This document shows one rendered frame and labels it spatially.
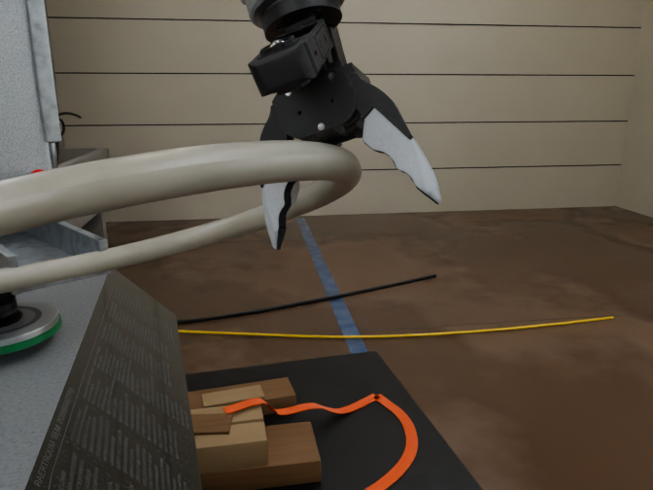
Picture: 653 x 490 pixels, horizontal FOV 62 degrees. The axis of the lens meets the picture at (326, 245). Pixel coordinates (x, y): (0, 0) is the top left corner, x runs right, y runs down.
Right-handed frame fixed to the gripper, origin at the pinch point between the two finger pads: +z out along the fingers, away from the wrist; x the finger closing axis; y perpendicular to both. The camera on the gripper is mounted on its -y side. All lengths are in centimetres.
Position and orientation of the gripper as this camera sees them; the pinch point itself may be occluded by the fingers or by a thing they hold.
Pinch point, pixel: (352, 230)
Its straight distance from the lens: 46.5
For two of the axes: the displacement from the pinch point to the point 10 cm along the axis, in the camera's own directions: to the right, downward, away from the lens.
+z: 2.6, 9.7, -0.2
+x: -9.1, 2.5, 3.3
